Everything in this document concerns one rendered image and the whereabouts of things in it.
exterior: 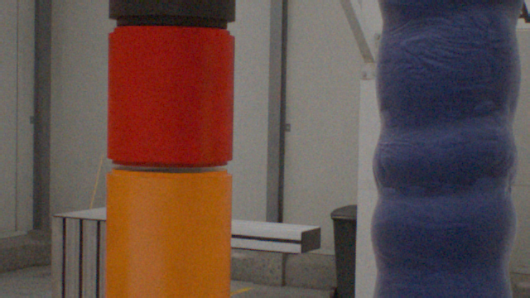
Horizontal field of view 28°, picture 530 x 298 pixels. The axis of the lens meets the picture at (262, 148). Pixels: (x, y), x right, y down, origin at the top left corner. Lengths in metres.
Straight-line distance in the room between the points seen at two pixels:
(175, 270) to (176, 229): 0.02
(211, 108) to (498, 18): 1.29
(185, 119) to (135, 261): 0.06
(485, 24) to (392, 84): 0.17
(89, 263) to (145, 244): 1.87
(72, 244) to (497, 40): 1.06
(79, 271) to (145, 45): 1.91
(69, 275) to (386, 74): 0.93
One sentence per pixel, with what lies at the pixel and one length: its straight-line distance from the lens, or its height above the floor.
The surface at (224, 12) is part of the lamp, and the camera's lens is 0.40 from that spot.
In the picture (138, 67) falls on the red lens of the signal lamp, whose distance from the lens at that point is 0.40.
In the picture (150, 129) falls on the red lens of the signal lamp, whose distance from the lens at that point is 0.39.
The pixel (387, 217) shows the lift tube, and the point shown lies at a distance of 1.68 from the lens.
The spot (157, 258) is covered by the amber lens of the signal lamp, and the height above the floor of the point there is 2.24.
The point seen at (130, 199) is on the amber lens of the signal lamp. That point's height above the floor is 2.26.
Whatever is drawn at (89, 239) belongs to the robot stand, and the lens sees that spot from 2.26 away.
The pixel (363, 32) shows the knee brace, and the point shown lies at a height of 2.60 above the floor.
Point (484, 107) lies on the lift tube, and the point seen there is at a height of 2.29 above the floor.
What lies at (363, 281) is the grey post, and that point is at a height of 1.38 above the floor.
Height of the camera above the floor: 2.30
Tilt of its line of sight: 3 degrees down
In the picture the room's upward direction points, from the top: 1 degrees clockwise
